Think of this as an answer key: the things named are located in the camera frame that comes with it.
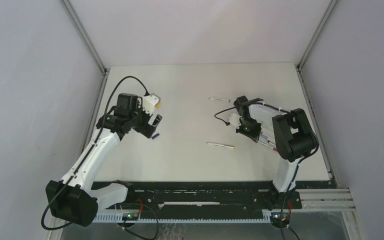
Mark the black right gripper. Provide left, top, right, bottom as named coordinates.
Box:
left=236, top=118, right=262, bottom=142

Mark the white yellow marker pen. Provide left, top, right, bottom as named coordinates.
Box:
left=207, top=142, right=236, bottom=149

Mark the white green marker pen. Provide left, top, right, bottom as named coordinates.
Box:
left=208, top=97, right=231, bottom=103

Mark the white red marker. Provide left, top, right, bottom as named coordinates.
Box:
left=258, top=140, right=276, bottom=148

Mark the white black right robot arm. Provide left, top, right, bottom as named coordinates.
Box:
left=228, top=96, right=319, bottom=208

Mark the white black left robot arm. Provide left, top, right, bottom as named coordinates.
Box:
left=43, top=93, right=163, bottom=227

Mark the right controller board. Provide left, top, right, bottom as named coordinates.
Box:
left=270, top=213, right=291, bottom=222

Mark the controller board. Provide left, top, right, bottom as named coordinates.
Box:
left=270, top=213, right=291, bottom=222
left=122, top=213, right=140, bottom=222

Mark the left controller board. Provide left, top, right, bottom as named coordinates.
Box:
left=122, top=213, right=140, bottom=222

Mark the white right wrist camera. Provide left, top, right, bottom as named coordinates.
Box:
left=228, top=113, right=242, bottom=129

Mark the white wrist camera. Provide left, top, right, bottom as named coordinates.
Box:
left=141, top=94, right=161, bottom=116
left=228, top=113, right=242, bottom=129

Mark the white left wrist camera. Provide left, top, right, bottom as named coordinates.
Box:
left=141, top=94, right=161, bottom=116

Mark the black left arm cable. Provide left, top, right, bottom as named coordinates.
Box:
left=40, top=75, right=150, bottom=231

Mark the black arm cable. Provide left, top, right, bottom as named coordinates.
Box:
left=40, top=75, right=150, bottom=231
left=213, top=101, right=320, bottom=167

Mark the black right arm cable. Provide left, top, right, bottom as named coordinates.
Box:
left=213, top=101, right=320, bottom=167

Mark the aluminium frame rail right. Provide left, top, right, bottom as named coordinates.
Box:
left=295, top=0, right=341, bottom=181

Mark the aluminium frame rail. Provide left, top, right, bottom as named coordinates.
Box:
left=295, top=0, right=341, bottom=181
left=59, top=0, right=107, bottom=142

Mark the aluminium frame rail left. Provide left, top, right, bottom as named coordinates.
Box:
left=59, top=0, right=107, bottom=142

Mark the white cable duct strip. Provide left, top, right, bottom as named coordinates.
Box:
left=94, top=211, right=272, bottom=224

